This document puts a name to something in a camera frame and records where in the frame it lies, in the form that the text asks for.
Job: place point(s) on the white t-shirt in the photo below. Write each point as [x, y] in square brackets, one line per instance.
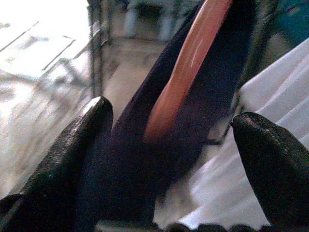
[265, 108]

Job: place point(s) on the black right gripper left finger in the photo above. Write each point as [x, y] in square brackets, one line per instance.
[60, 169]

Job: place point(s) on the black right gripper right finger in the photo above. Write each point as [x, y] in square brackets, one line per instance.
[277, 169]

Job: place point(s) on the blue plastic case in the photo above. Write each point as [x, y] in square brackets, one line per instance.
[294, 21]

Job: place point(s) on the dark navy garment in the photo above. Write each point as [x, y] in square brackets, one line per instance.
[135, 169]

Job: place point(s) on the pink plastic clothes hanger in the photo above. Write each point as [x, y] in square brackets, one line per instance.
[183, 72]

